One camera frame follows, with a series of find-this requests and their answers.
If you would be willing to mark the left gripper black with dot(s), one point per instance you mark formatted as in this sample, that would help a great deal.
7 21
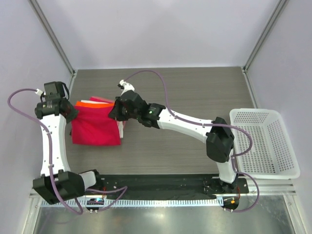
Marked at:
73 113

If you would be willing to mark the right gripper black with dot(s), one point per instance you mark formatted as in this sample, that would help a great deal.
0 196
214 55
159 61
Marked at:
116 113

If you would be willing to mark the magenta red t shirt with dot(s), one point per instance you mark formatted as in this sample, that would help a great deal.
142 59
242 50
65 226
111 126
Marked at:
92 126

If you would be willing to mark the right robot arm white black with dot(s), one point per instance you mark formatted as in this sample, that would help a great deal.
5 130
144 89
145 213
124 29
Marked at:
218 138

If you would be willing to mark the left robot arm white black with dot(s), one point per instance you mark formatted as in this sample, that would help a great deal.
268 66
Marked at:
56 179

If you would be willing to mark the white folded t shirt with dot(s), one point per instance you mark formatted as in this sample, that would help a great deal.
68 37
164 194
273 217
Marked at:
120 125

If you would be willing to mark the orange folded t shirt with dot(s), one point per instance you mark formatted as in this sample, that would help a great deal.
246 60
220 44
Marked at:
93 104

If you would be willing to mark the magenta folded t shirt bottom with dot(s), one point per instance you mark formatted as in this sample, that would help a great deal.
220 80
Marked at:
100 99

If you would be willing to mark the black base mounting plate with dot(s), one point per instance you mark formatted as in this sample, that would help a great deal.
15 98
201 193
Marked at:
171 187

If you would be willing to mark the white plastic perforated basket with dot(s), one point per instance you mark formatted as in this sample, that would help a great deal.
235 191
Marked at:
271 155

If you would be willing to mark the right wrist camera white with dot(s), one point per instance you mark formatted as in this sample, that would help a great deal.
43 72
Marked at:
125 86

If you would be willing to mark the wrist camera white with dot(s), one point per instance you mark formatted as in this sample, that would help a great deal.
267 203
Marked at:
125 86
39 92

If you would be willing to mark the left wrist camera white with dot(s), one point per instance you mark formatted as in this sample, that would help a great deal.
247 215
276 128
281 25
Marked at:
39 92

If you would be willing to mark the perforated metal cable rail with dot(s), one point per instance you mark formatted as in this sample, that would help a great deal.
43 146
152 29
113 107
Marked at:
95 202

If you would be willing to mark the left aluminium frame post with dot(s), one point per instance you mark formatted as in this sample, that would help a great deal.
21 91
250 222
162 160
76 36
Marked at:
51 34

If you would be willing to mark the aluminium frame post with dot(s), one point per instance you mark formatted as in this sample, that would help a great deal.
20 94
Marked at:
51 34
277 11

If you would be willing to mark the right aluminium frame post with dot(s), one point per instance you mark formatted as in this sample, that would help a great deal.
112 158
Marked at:
277 11

